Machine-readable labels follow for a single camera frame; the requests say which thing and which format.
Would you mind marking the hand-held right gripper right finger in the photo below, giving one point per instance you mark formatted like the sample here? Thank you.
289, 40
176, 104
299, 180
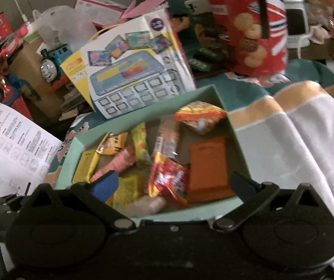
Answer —
238, 185

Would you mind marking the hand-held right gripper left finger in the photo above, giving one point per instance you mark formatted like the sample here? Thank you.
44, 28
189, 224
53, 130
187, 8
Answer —
105, 185

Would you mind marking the yellow printed snack packet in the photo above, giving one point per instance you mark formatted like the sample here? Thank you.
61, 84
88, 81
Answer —
127, 188

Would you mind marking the long salmon snack packet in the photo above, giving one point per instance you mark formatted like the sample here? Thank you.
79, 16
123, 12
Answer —
117, 162

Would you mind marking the orange snack packet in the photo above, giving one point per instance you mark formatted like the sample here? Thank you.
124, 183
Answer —
113, 144
209, 166

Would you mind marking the pale pink soft packet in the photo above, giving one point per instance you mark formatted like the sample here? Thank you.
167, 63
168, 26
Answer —
146, 205

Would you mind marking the red snack packet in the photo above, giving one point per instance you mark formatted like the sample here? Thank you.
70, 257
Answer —
170, 180

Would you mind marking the pale pink clear packet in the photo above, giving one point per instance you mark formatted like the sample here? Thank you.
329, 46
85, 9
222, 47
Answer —
167, 137

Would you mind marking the orange crinkled snack bag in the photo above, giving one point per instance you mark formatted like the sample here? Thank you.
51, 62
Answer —
199, 116

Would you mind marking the teal cardboard box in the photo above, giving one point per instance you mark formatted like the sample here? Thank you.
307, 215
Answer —
161, 109

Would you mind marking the green snack bar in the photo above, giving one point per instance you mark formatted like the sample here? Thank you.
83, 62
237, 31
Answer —
140, 143

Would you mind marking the white instruction sheet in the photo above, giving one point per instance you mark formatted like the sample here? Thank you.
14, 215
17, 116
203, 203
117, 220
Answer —
9, 145

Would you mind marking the white toy box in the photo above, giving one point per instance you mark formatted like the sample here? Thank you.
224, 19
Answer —
137, 73

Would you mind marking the brown cardboard box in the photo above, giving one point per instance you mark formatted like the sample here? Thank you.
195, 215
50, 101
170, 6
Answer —
33, 81

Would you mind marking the blue toy train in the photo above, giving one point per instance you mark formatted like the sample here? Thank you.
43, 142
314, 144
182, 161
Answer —
50, 64

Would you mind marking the dark green packs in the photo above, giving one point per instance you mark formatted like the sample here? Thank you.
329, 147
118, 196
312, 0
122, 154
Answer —
202, 57

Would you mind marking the red cookie bag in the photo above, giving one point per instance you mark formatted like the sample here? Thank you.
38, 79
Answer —
248, 35

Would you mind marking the clear plastic bag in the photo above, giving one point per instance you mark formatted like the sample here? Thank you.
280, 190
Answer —
62, 26

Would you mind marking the pink plastic toy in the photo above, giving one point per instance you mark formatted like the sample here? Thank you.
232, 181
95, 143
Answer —
15, 39

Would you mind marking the white electronic device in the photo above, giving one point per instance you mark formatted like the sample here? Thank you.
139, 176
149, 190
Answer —
296, 20

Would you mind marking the white and red box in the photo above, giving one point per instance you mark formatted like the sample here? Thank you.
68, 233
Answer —
97, 8

